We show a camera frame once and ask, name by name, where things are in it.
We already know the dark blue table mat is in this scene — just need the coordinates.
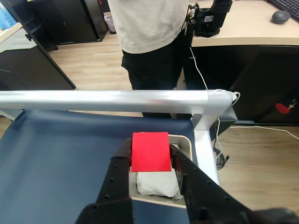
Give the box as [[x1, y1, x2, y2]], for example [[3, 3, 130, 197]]
[[0, 109, 194, 224]]

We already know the white crumpled cloth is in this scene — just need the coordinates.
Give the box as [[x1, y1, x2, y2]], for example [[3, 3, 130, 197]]
[[136, 144, 185, 201]]

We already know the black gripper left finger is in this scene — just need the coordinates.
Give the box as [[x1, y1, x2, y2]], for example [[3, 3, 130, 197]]
[[74, 138, 134, 224]]

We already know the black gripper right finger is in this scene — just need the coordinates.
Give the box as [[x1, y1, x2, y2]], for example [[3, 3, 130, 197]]
[[169, 144, 253, 224]]

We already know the red cube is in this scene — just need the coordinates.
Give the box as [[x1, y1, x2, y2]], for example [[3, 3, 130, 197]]
[[131, 132, 173, 173]]

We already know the beige box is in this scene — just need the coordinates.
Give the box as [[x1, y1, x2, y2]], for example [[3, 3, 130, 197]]
[[129, 134, 192, 210]]

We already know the small waste bin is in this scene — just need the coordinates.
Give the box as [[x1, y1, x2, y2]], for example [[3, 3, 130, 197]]
[[104, 13, 117, 35]]

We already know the black keyboard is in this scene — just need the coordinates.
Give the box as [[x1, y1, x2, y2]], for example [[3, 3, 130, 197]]
[[267, 0, 299, 23]]

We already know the white cable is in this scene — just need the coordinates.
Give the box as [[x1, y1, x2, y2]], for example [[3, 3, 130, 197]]
[[230, 125, 299, 140], [189, 46, 209, 91]]

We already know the grey computer mouse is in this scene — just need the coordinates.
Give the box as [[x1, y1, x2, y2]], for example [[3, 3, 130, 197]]
[[271, 10, 292, 24]]

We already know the person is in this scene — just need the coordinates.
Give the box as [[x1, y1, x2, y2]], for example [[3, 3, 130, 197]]
[[107, 0, 194, 119]]

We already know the red key tag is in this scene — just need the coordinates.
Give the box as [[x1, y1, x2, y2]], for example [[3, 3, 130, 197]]
[[275, 99, 297, 115]]

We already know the black cabinet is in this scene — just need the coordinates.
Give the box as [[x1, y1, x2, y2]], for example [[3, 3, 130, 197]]
[[30, 0, 109, 45]]

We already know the silver metal cart frame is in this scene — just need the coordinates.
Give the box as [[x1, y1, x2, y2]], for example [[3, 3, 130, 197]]
[[0, 88, 239, 187]]

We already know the beige-topped black desk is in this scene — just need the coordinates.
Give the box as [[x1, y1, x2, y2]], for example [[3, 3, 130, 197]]
[[183, 0, 299, 126]]

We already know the white-topped black desk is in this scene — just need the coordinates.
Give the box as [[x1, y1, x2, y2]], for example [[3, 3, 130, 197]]
[[0, 22, 77, 91]]

